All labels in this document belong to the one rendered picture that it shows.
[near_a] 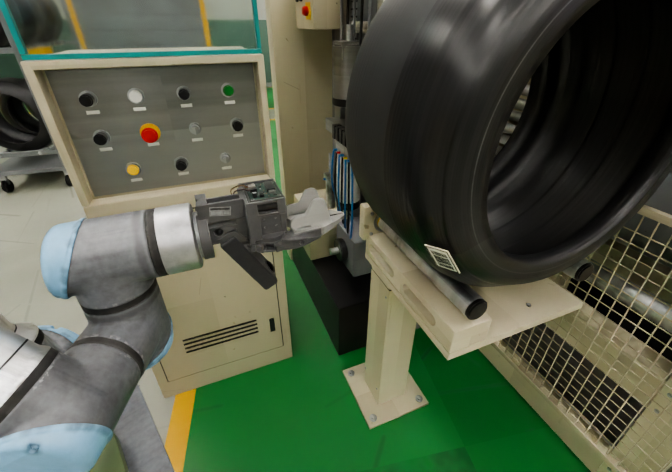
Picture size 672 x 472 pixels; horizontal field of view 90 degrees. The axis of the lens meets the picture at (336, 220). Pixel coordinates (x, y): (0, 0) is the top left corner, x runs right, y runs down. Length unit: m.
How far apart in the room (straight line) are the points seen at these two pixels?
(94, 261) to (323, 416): 1.22
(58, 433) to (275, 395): 1.23
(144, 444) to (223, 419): 0.72
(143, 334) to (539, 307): 0.76
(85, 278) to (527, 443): 1.52
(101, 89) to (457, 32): 0.90
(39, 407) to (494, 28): 0.59
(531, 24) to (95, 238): 0.54
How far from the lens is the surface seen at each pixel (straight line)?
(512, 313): 0.85
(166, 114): 1.11
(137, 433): 0.94
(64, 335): 0.78
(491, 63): 0.44
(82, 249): 0.48
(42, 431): 0.45
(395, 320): 1.21
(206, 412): 1.64
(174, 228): 0.46
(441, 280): 0.70
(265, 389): 1.63
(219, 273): 1.29
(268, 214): 0.46
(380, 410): 1.56
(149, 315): 0.53
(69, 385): 0.46
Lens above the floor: 1.35
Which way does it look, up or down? 30 degrees down
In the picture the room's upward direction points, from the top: straight up
